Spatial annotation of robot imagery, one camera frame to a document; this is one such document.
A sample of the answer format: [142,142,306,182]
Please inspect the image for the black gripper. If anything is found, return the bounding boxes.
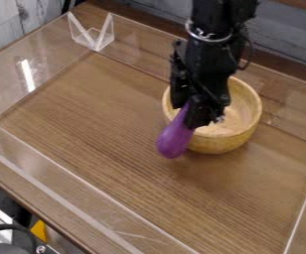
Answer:
[171,28,249,129]

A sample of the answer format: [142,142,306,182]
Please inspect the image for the light wooden bowl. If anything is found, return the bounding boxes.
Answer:
[162,77,262,154]

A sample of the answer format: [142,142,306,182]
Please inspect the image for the purple toy eggplant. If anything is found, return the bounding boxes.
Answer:
[156,104,195,159]

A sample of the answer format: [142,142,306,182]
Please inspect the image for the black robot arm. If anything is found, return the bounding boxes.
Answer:
[171,0,259,130]

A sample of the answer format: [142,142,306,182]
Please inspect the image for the clear acrylic tray walls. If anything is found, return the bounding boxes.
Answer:
[0,11,306,254]

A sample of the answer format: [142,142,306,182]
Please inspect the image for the yellow and black equipment base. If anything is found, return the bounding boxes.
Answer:
[0,189,85,254]

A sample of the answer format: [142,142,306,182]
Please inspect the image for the black cable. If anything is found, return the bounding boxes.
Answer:
[0,222,33,254]

